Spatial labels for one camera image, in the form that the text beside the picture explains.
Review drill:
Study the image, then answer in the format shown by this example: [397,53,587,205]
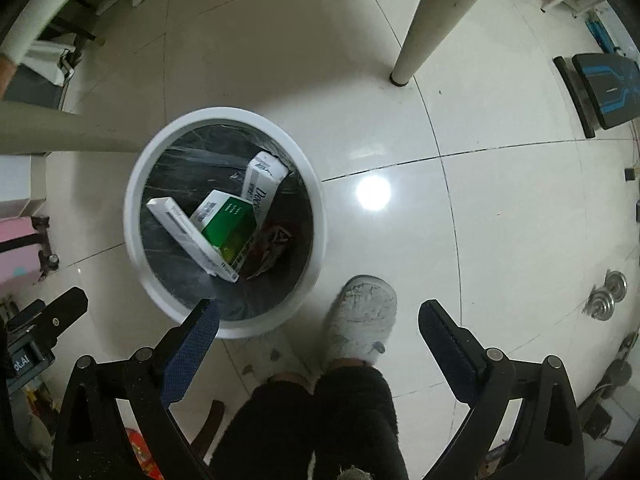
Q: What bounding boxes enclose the green and white carton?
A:
[189,189,257,267]

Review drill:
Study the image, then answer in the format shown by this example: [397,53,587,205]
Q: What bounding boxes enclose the white curved table edge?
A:
[0,0,117,63]

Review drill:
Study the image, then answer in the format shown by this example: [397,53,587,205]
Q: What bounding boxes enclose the black metal stand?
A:
[31,215,62,282]

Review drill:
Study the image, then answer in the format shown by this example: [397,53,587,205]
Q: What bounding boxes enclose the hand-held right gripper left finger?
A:
[52,299,221,480]

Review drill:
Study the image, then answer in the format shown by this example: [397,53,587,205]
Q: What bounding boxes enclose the pink board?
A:
[0,217,42,287]

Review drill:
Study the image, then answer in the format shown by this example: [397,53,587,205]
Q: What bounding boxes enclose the black bin liner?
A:
[140,122,315,311]

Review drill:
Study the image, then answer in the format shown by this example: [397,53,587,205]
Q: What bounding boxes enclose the beige table leg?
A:
[389,0,503,86]
[0,100,147,155]

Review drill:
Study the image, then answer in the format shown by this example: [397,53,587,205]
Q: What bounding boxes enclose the white round trash bin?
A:
[123,106,327,340]

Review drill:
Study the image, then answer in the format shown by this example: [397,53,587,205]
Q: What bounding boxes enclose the person's right leg black pants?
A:
[309,359,412,480]

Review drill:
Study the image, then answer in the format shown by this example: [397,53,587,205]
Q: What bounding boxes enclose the red packet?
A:
[126,427,167,480]

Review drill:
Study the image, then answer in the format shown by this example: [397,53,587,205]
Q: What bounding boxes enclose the white storage box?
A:
[0,153,49,221]

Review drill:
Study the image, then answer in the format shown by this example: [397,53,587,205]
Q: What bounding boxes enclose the black and blue weight bench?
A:
[552,52,640,139]

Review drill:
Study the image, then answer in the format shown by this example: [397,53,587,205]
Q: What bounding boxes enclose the grey fluffy slipper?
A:
[320,275,399,367]
[239,332,313,386]

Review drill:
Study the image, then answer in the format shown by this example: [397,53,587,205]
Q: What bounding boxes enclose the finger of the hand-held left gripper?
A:
[29,287,89,357]

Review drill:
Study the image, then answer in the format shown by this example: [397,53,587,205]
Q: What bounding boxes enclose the long white carton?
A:
[146,197,240,284]

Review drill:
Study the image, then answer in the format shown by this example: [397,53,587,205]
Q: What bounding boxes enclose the chrome dumbbell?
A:
[586,269,629,322]

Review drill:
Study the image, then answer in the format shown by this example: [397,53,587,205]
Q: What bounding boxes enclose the red and black snack wrapper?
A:
[245,220,297,280]

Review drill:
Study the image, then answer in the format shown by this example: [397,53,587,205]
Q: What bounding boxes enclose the white carton with blue print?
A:
[241,151,290,226]

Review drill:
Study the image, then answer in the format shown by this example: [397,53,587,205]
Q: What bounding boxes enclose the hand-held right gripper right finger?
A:
[418,299,586,480]

